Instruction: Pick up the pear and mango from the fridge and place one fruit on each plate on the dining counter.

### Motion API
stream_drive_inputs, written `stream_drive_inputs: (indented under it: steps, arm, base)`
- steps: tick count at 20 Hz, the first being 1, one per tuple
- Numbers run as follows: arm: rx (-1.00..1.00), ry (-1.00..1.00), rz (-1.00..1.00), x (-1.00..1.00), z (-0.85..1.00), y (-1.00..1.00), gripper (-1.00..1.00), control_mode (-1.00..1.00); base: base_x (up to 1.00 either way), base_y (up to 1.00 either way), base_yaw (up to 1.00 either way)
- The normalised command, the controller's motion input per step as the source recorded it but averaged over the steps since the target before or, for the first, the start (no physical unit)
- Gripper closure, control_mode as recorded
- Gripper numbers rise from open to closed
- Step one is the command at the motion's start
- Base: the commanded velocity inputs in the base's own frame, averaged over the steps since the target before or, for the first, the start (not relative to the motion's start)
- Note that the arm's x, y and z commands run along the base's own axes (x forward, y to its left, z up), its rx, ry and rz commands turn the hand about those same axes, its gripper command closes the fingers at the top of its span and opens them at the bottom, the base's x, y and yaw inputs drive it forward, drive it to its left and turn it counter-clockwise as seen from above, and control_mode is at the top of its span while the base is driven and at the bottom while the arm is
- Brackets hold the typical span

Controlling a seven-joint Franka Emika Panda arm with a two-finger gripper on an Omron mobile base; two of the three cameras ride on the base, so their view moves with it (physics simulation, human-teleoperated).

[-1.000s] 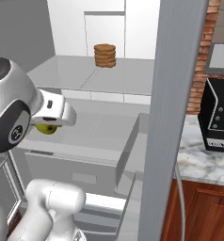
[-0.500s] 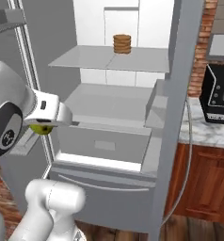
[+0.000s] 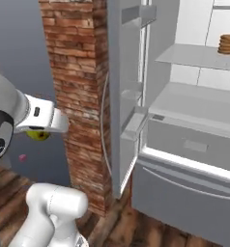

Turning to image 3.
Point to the grey fridge freezer drawer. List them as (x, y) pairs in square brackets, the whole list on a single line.
[(184, 199)]

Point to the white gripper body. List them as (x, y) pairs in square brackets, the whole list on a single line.
[(59, 122)]

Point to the grey fridge door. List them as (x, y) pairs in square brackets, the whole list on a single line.
[(126, 96)]

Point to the small pink object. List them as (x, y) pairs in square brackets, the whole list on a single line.
[(22, 157)]

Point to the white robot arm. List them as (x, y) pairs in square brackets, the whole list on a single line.
[(10, 106)]

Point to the grey open fridge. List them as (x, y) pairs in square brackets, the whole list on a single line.
[(197, 106)]

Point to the brown stacked cookies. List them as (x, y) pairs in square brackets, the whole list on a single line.
[(228, 44)]

